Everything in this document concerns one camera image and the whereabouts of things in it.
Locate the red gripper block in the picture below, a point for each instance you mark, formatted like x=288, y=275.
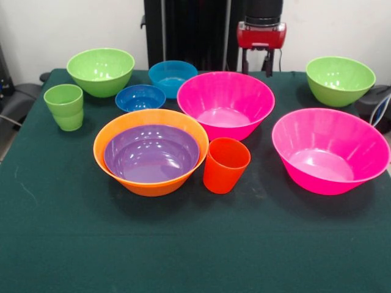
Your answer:
x=262, y=36

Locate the pink plastic bowl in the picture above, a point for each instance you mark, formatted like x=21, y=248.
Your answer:
x=330, y=146
x=226, y=103

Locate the green plastic bowl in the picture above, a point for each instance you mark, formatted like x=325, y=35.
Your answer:
x=100, y=67
x=339, y=88

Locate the purple plastic bowl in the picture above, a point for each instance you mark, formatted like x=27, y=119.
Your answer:
x=152, y=155

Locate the orange plastic bowl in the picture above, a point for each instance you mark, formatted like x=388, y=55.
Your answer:
x=100, y=143

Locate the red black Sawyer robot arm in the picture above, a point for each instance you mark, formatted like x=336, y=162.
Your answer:
x=264, y=9

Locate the light blue plastic bowl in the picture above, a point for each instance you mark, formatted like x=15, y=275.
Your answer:
x=172, y=76

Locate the red plastic cup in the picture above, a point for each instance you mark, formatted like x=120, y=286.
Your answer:
x=224, y=174

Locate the black office chair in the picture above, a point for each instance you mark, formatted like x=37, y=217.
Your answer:
x=21, y=100
x=366, y=107

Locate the dark blue plastic bowl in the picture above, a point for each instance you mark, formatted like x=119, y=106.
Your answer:
x=139, y=99

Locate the dark green tablecloth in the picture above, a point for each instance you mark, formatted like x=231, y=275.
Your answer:
x=195, y=244

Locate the green plastic cup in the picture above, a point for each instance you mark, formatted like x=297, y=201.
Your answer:
x=62, y=107

